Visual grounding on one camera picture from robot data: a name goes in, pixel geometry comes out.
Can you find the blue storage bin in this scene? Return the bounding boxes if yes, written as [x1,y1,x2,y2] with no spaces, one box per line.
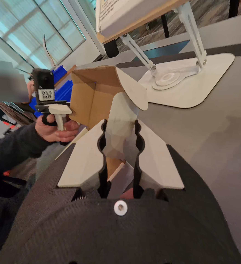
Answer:
[51,64,69,77]

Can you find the white cardboard box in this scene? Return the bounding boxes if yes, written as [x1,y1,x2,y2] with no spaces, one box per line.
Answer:
[55,66,148,182]

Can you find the person's left forearm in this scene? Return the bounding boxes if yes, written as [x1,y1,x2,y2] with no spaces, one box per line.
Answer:
[0,123,51,165]

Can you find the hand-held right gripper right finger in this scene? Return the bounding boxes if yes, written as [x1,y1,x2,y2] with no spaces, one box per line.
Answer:
[133,120,185,198]

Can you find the person's right hand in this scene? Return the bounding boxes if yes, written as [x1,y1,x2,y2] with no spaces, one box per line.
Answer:
[120,188,134,199]

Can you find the clear acrylic strut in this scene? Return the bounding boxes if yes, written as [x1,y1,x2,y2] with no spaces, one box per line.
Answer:
[175,2,207,67]
[120,34,157,71]

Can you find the brown slatted chair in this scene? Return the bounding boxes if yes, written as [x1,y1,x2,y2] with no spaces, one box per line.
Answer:
[0,102,36,124]

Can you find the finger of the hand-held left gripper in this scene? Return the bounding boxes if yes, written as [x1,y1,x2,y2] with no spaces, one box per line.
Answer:
[48,104,73,114]

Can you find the clear acrylic bracket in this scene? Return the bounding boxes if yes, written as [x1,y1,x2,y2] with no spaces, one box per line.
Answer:
[152,62,207,91]

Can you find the printed paper sheet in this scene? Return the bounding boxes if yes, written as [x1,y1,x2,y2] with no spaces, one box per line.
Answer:
[96,0,121,33]

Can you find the long wooden slat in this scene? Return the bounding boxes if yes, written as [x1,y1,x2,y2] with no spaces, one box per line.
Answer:
[54,64,77,87]

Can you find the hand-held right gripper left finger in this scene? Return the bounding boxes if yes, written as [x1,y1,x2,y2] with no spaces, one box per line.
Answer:
[57,119,109,198]

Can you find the person's left hand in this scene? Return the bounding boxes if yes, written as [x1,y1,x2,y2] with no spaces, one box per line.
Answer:
[35,118,80,143]

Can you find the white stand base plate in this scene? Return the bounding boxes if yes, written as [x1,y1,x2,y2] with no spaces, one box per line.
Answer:
[138,53,235,109]

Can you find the white standing sign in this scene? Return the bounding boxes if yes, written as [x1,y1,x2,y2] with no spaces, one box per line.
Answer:
[43,34,57,66]

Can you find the black post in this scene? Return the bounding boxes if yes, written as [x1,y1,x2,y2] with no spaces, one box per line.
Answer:
[104,39,120,58]

